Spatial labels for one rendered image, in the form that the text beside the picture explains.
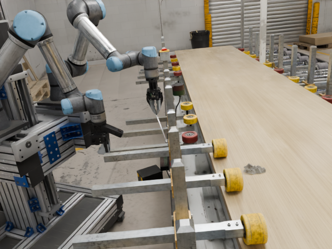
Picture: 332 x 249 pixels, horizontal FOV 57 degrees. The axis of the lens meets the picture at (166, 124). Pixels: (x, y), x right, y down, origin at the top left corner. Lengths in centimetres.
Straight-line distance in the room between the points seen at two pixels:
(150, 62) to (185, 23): 801
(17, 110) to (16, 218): 77
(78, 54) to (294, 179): 140
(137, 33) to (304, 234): 875
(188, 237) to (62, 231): 169
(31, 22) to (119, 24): 805
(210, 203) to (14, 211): 132
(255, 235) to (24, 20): 115
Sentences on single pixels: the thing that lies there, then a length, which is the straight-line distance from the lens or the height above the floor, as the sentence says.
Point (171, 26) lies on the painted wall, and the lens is 949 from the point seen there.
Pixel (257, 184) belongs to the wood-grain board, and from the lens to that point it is 116.
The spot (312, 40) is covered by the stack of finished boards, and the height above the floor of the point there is 26.
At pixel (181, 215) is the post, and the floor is 99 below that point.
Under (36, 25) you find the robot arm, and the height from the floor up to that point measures 150.
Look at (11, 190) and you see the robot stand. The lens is 217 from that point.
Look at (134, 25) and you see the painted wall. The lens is 940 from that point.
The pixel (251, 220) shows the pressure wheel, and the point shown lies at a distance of 88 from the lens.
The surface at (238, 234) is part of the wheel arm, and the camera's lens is 89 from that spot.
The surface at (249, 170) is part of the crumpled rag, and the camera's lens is 122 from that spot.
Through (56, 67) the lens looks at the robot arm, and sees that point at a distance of 157.
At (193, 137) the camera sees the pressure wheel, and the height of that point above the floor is 90.
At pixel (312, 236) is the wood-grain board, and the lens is 98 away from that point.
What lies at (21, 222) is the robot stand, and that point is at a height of 29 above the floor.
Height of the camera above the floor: 154
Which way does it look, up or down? 22 degrees down
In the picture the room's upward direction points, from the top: 6 degrees counter-clockwise
